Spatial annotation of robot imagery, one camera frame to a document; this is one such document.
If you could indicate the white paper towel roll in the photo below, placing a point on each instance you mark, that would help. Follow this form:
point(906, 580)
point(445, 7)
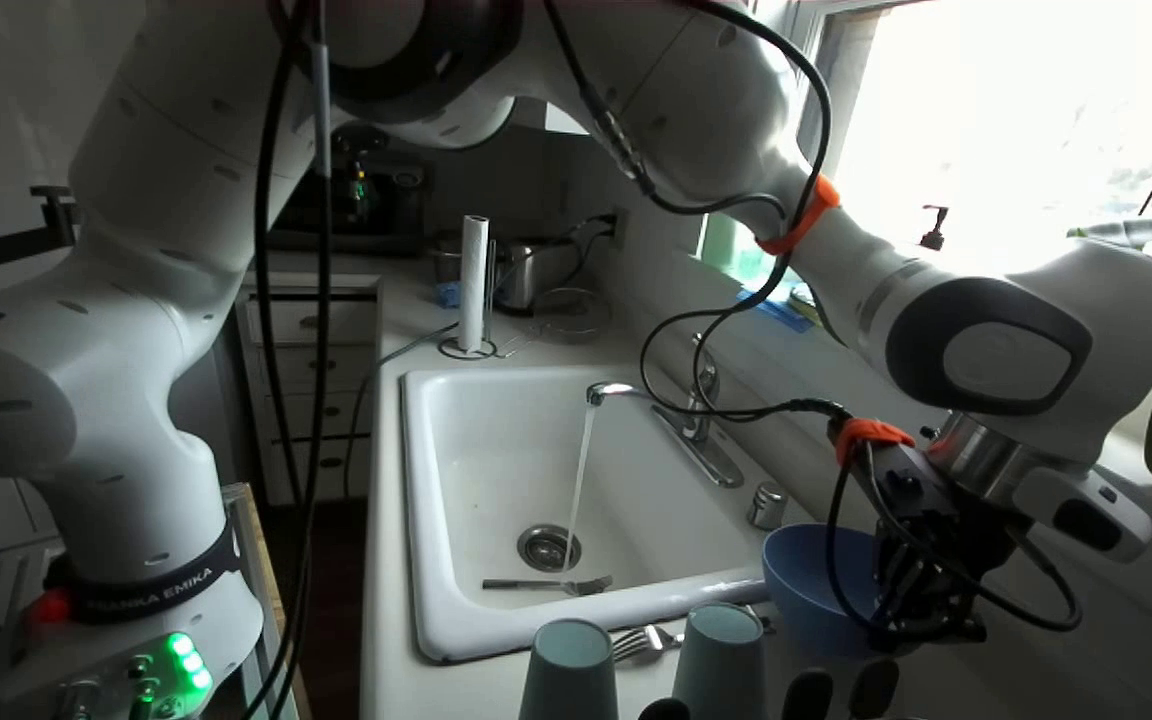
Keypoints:
point(473, 274)

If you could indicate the black toaster oven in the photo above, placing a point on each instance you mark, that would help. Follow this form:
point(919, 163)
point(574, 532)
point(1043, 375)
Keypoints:
point(399, 215)

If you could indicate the blue sponge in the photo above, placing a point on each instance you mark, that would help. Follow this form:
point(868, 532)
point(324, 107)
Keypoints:
point(779, 312)

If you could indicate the green glass bottle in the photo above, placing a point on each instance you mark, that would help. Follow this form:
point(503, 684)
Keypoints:
point(360, 186)

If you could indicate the green dish soap bottle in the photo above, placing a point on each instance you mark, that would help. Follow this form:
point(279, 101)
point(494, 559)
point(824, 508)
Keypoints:
point(722, 255)

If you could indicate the green lit control box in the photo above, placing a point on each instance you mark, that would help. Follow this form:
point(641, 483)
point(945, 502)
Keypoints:
point(176, 665)

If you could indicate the chrome sink cap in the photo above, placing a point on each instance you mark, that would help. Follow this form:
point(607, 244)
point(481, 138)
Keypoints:
point(768, 508)

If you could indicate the teal cup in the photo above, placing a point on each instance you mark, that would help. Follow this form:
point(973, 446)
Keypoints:
point(568, 672)
point(722, 665)

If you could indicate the chrome faucet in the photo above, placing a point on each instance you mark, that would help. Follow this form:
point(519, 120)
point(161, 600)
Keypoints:
point(711, 453)

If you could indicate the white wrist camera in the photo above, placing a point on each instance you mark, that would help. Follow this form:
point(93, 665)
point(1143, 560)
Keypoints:
point(1090, 514)

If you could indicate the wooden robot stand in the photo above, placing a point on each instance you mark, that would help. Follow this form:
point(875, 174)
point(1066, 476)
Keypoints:
point(269, 600)

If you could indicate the white ceramic sink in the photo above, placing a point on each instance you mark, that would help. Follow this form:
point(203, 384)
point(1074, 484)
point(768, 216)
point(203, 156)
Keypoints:
point(469, 532)

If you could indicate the white drawer cabinet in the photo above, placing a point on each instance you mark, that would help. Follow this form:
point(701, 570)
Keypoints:
point(343, 402)

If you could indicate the metal pot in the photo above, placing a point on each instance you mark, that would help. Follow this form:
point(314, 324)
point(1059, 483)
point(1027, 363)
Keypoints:
point(519, 279)

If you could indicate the blue bowl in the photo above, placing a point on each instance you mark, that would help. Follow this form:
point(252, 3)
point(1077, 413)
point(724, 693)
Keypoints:
point(809, 584)

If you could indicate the red emergency button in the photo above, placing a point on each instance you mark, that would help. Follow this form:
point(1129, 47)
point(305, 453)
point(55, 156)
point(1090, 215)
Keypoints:
point(51, 611)

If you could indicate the silver fork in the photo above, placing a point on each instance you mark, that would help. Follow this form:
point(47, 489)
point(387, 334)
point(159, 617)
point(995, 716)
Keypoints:
point(536, 584)
point(641, 644)

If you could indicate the metal sink drain strainer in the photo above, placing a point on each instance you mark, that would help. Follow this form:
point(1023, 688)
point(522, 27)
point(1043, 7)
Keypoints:
point(548, 547)

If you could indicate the running water stream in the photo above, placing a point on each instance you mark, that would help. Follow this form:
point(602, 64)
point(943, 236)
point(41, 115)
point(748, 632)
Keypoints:
point(582, 460)

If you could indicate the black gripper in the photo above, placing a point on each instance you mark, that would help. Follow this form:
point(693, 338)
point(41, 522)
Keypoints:
point(948, 527)

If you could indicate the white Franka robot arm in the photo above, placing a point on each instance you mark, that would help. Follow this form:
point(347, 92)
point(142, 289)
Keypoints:
point(138, 334)

